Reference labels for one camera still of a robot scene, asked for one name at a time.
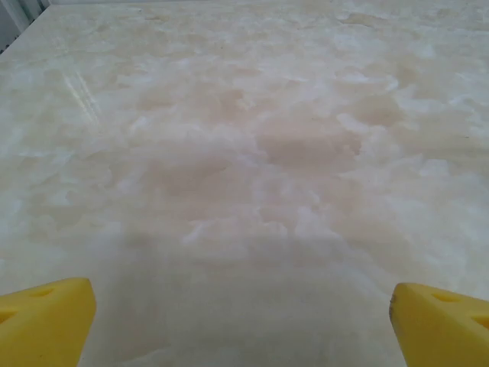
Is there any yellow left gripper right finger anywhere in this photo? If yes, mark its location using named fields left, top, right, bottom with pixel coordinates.
left=388, top=281, right=489, bottom=367

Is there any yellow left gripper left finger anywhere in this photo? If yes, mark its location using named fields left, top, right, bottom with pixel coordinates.
left=0, top=278, right=96, bottom=367

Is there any aluminium frame side rail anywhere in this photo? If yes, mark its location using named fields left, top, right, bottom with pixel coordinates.
left=0, top=0, right=50, bottom=54

